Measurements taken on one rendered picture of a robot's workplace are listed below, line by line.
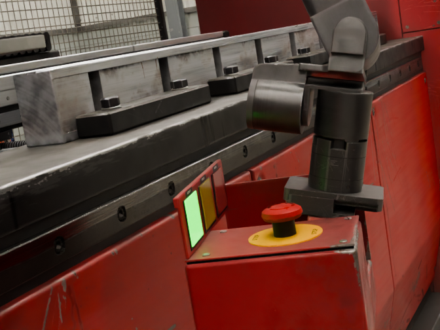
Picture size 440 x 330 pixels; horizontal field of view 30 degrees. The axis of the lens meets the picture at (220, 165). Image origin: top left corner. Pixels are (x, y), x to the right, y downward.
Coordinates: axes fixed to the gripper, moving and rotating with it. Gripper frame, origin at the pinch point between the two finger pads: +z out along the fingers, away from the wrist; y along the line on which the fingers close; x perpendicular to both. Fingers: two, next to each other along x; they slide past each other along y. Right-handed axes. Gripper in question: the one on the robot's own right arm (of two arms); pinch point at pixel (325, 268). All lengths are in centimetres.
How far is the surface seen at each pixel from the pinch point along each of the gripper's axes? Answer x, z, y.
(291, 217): 11.3, -8.3, 3.3
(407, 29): -177, -22, -11
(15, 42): 30.9, -23.6, 22.4
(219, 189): -0.9, -7.1, 12.5
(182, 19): -769, -1, 202
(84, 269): 8.0, 1.0, 24.6
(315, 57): -94, -16, 10
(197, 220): 10.4, -6.5, 12.5
